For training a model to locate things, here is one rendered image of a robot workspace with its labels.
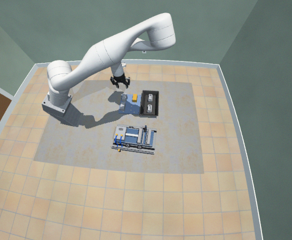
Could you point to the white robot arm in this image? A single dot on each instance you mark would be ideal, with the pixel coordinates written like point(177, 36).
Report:
point(109, 53)

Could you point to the yellow rectangular block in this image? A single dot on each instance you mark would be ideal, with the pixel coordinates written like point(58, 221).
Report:
point(135, 97)

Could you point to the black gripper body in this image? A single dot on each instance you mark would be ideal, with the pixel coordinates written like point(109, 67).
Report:
point(119, 78)

